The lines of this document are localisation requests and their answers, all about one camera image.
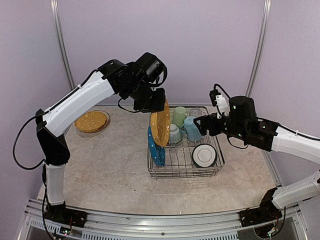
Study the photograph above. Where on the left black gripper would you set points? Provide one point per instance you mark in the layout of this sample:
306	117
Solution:
159	105

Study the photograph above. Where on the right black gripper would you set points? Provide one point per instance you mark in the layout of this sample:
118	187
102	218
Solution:
205	119

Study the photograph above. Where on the small yellow dotted plate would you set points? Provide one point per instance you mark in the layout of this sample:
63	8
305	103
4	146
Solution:
160	125

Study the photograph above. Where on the blue dotted plate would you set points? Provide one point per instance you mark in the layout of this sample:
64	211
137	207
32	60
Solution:
158	153

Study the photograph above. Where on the large yellow dotted plate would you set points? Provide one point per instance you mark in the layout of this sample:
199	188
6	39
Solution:
91	121

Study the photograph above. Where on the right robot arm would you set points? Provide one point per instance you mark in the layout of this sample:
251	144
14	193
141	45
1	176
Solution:
242	123

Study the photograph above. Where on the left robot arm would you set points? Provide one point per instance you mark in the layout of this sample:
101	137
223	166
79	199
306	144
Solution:
140	80

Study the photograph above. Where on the light blue mug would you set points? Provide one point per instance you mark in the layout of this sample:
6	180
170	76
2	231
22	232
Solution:
190	129

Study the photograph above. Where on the clear glass tumbler right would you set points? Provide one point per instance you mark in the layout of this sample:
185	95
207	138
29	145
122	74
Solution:
195	112

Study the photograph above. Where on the green mug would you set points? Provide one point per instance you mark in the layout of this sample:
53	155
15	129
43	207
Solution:
179	115

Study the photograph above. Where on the green grid pattern bowl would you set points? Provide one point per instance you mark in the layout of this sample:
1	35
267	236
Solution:
175	135

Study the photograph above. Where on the black rimmed white bowl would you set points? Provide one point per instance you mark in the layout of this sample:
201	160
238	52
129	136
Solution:
204	155

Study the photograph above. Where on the beige floral plate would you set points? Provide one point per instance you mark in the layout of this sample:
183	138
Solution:
100	131

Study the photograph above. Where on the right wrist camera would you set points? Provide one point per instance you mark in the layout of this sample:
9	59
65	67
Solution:
218	99

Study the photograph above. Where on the metal wire dish rack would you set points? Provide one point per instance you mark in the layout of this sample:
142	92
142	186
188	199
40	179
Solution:
179	162

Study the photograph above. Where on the aluminium front rail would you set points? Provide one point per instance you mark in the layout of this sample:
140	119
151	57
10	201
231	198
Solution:
103	225

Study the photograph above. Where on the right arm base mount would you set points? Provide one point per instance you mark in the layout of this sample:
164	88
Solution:
258	215

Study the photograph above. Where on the right aluminium corner post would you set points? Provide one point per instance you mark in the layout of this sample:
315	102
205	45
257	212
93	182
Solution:
260	47

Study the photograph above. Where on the aluminium corner post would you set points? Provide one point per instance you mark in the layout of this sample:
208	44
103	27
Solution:
260	47
54	6

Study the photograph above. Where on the left aluminium corner post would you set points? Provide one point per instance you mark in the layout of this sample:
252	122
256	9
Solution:
54	6

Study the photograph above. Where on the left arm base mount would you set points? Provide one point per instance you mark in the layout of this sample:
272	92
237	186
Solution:
67	216

